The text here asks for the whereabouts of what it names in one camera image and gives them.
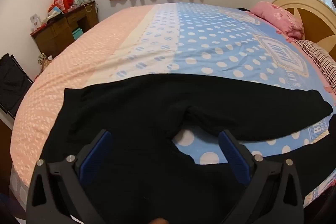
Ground white printed card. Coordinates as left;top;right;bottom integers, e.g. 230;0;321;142
30;13;41;31

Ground pink pillow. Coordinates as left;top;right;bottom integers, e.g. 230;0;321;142
251;1;304;39

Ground brown wooden desk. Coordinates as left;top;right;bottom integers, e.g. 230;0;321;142
30;0;100;58

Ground cream wooden headboard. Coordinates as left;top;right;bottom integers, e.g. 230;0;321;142
272;0;336;62

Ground quilted bed mattress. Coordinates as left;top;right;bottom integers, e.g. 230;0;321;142
9;161;28;203

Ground polka dot bed blanket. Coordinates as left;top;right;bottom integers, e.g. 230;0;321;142
10;2;336;210

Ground blue and red box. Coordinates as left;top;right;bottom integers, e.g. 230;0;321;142
48;4;62;15

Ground patterned bag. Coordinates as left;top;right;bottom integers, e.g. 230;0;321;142
38;53;53;69

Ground teal box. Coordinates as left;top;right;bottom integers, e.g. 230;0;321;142
72;28;84;41

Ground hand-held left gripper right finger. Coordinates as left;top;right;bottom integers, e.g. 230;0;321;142
218;130;305;224

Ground striped pillow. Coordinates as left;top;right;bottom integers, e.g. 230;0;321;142
294;39;336;94

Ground black pants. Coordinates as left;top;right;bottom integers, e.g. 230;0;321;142
39;73;336;224

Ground black folding chair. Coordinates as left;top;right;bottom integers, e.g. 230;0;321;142
0;53;34;119

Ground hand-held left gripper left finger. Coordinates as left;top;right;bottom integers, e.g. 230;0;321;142
26;130;113;224

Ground red gift box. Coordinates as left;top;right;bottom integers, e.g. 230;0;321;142
54;0;72;12

